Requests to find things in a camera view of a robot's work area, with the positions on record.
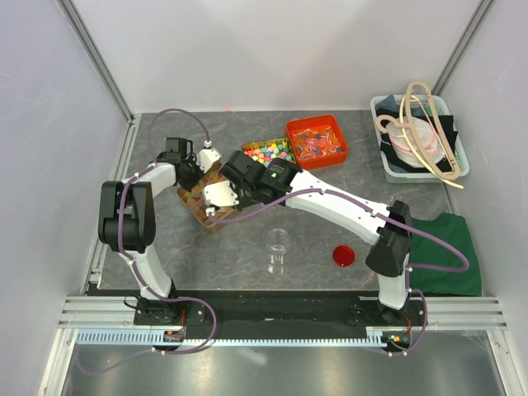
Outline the red jar lid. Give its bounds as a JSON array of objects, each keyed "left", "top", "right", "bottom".
[{"left": 332, "top": 245, "right": 356, "bottom": 267}]

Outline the purple cable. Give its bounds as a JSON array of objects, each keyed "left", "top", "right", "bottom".
[
  {"left": 205, "top": 188, "right": 470, "bottom": 358},
  {"left": 75, "top": 107, "right": 219, "bottom": 375}
]

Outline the white laundry basket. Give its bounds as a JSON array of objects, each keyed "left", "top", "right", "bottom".
[{"left": 370, "top": 93, "right": 470, "bottom": 188}]

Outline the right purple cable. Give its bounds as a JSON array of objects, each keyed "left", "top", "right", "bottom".
[{"left": 205, "top": 188, "right": 470, "bottom": 358}]

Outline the orange box of candies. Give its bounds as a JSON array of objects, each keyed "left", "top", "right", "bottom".
[{"left": 285, "top": 115, "right": 348, "bottom": 170}]

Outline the brown tin of popsicle candies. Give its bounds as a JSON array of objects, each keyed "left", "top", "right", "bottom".
[{"left": 177, "top": 163, "right": 226, "bottom": 233}]

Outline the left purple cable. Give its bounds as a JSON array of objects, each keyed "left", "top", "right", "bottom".
[{"left": 75, "top": 107, "right": 219, "bottom": 375}]

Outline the beige clothes hanger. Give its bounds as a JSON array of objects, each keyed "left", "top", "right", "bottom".
[{"left": 375, "top": 81, "right": 464, "bottom": 190}]

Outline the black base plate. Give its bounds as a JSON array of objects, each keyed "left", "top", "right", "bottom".
[{"left": 134, "top": 290, "right": 425, "bottom": 338}]

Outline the green cloth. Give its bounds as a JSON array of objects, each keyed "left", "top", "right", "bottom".
[{"left": 409, "top": 212, "right": 483, "bottom": 297}]

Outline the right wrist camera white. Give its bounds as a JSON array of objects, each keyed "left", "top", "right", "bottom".
[{"left": 202, "top": 180, "right": 239, "bottom": 217}]

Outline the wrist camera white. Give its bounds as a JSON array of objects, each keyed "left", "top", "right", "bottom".
[
  {"left": 196, "top": 140, "right": 222, "bottom": 173},
  {"left": 202, "top": 180, "right": 239, "bottom": 217}
]

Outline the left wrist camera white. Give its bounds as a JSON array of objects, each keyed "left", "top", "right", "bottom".
[{"left": 196, "top": 140, "right": 222, "bottom": 173}]

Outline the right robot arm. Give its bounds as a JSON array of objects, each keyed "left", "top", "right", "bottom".
[{"left": 209, "top": 150, "right": 413, "bottom": 325}]

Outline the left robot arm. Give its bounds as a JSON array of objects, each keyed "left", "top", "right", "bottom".
[{"left": 98, "top": 138, "right": 203, "bottom": 324}]

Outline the clear glass jar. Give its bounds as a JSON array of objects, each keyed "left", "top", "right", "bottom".
[{"left": 266, "top": 228, "right": 290, "bottom": 274}]

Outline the tin of colourful star candies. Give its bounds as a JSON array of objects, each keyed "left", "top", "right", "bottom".
[{"left": 241, "top": 138, "right": 296, "bottom": 167}]

